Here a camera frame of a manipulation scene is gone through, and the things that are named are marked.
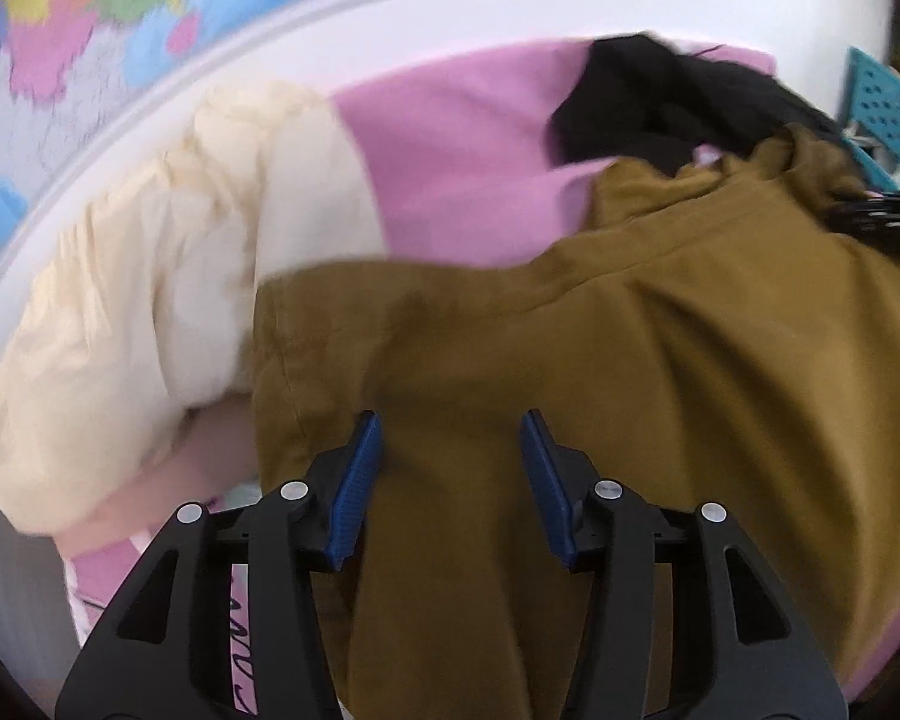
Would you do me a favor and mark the olive brown jacket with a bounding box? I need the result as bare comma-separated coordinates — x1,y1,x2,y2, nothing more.
253,128,900,718

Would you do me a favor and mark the upper turquoise perforated basket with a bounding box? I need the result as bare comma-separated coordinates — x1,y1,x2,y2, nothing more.
839,47,900,192

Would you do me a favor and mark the pink folded garment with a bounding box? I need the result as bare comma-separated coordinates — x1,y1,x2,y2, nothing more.
53,397,258,559

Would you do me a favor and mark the black garment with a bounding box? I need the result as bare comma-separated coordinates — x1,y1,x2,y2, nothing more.
549,34,842,177

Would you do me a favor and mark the cream folded garment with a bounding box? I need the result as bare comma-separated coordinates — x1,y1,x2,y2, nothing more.
0,82,386,535

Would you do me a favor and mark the pink floral bed sheet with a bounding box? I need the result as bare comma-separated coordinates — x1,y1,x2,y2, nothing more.
62,40,900,720

